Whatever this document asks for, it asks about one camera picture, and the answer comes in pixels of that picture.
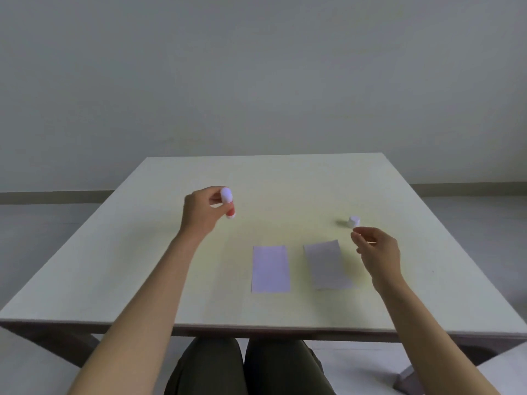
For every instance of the person's right hand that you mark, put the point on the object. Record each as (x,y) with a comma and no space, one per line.
(381,257)

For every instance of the person's left hand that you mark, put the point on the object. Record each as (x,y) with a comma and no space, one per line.
(198,215)

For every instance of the person's right fingers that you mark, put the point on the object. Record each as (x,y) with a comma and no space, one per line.
(363,236)

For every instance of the person's left fingers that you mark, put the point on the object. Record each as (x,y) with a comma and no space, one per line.
(217,201)

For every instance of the white and red glue stick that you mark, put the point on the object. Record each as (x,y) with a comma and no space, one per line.
(229,201)

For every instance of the person's right forearm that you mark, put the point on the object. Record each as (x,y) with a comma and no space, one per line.
(428,341)

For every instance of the person's left forearm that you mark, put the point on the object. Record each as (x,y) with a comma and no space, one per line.
(142,316)

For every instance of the white glue stick cap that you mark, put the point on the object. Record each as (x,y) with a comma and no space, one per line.
(354,221)

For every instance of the creased white paper sheet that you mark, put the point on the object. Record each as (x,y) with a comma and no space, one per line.
(328,265)

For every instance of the flat white paper sheet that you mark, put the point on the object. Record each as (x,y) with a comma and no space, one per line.
(270,269)

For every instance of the person's right leg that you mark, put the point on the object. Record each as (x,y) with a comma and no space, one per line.
(284,368)

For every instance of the person's leg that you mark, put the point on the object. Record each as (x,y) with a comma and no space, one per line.
(208,368)
(284,368)

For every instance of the person's left leg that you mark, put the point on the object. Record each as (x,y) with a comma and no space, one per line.
(208,368)

